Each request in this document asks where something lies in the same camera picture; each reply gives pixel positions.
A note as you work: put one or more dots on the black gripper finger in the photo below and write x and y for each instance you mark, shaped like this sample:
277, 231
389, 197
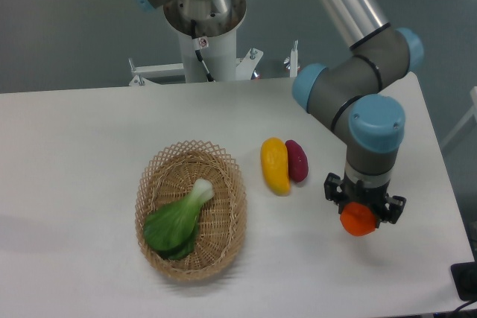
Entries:
388, 209
333, 191

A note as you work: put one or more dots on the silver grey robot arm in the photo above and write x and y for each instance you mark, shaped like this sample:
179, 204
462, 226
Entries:
347, 99

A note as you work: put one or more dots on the orange fruit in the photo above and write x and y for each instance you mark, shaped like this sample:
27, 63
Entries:
357, 219

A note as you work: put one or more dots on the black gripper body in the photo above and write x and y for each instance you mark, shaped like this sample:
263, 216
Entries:
373, 198

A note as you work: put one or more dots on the woven wicker basket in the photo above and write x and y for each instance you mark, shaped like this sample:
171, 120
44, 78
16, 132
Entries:
170, 176

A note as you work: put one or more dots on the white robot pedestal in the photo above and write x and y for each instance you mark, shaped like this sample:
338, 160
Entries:
207, 33

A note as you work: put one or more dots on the yellow mango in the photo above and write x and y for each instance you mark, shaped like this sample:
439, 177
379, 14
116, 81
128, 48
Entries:
274, 163

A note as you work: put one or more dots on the green bok choy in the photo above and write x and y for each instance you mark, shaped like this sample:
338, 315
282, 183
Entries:
172, 230

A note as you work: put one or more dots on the white frame at right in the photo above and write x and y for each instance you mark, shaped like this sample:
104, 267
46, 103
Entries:
463, 127

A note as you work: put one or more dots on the purple sweet potato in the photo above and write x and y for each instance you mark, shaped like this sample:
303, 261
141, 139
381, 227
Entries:
298, 167

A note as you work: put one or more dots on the black device at table edge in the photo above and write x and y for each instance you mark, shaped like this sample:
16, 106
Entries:
464, 277

